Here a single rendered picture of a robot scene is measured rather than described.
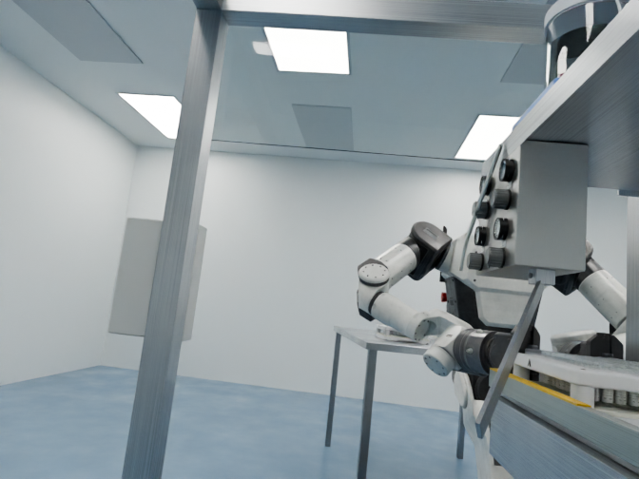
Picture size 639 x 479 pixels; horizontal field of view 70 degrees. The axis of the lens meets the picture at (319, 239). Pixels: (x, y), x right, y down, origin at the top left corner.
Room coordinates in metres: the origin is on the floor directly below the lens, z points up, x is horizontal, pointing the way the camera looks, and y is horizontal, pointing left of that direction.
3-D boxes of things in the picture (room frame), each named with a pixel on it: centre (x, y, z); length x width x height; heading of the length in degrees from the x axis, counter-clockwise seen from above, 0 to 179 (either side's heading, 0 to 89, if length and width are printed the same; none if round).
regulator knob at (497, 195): (0.73, -0.29, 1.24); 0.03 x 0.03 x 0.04; 85
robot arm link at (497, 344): (0.91, -0.38, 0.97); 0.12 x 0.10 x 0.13; 27
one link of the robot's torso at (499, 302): (1.40, -0.53, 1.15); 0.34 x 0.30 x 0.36; 86
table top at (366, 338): (2.97, -0.78, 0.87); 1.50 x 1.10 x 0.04; 3
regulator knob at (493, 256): (0.75, -0.29, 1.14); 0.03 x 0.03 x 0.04; 85
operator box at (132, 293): (1.05, 0.35, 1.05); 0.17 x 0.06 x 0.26; 85
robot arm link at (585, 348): (0.92, -0.56, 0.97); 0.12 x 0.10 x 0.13; 167
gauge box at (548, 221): (0.79, -0.36, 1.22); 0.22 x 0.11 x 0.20; 175
